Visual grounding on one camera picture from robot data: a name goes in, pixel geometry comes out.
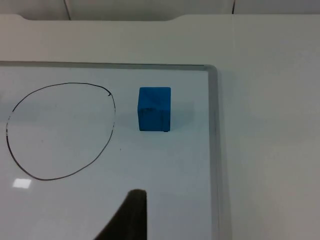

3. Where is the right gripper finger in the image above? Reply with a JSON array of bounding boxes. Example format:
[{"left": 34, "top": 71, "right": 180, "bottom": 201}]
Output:
[{"left": 94, "top": 188, "right": 148, "bottom": 240}]

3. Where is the blue cube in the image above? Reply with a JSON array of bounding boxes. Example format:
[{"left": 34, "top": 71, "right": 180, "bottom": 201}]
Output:
[{"left": 137, "top": 86, "right": 172, "bottom": 133}]

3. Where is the grey-framed whiteboard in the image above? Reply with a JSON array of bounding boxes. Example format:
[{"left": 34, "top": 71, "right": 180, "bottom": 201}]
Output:
[{"left": 0, "top": 61, "right": 225, "bottom": 240}]

